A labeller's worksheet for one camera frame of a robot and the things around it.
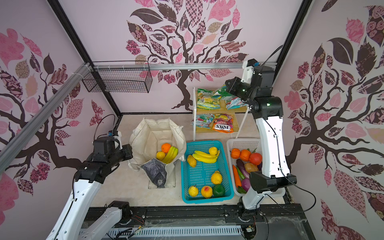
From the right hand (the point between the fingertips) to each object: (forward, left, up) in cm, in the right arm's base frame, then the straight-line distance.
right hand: (227, 79), depth 62 cm
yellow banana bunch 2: (-12, +8, -48) cm, 50 cm away
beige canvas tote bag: (-6, +44, -36) cm, 57 cm away
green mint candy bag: (+6, +9, -33) cm, 34 cm away
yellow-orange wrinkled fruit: (-15, +17, -45) cm, 51 cm away
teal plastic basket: (-23, +9, -51) cm, 57 cm away
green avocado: (-32, +2, -46) cm, 57 cm away
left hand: (-17, +47, -29) cm, 57 cm away
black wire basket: (+31, +60, -16) cm, 70 cm away
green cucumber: (-24, -13, -49) cm, 56 cm away
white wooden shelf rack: (0, -1, -19) cm, 19 cm away
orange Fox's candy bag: (+4, -3, -33) cm, 33 cm away
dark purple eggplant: (-19, -13, -48) cm, 53 cm away
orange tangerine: (-5, +34, -46) cm, 57 cm away
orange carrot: (-25, -9, -46) cm, 54 cm away
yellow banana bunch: (-12, +29, -45) cm, 55 cm away
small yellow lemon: (-11, +36, -47) cm, 60 cm away
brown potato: (-21, -17, -44) cm, 52 cm away
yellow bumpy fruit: (-26, +3, -46) cm, 52 cm away
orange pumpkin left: (-11, -10, -45) cm, 47 cm away
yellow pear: (-32, +16, -46) cm, 59 cm away
